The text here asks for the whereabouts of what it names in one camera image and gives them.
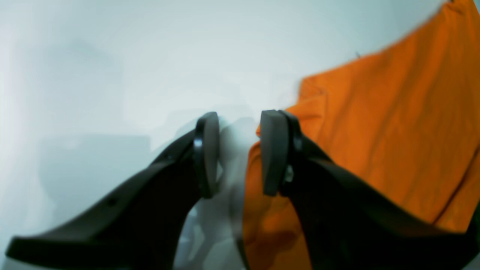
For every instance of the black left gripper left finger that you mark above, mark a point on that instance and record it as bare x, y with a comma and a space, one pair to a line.
137, 226

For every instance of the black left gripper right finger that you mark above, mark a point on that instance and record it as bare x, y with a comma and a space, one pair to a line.
348, 225

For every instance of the orange T-shirt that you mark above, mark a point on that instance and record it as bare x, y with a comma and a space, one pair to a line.
404, 120

